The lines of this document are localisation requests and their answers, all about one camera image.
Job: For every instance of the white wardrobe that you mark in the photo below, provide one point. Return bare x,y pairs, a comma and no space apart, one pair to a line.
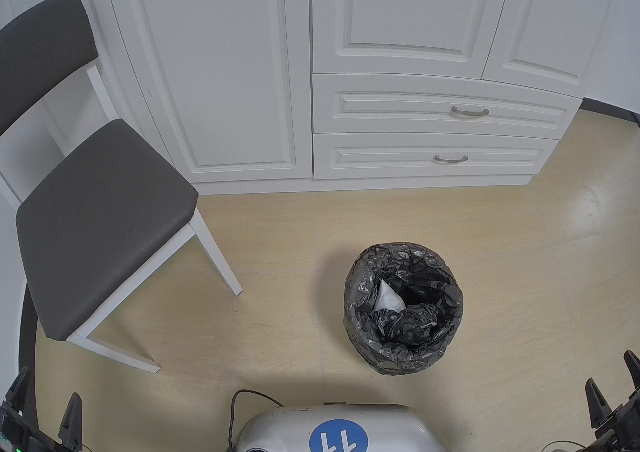
225,65

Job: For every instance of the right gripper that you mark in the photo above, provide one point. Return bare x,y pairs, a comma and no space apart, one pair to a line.
622,432

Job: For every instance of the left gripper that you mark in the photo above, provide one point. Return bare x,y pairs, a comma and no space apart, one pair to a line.
20,435

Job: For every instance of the white chair grey cushions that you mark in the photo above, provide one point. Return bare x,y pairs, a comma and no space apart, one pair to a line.
110,195

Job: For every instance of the black plastic bag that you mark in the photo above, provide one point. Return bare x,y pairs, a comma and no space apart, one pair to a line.
360,330

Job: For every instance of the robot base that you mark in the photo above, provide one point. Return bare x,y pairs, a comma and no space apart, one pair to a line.
400,430

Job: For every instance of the black plastic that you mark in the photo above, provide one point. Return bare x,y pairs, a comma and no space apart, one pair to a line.
405,325

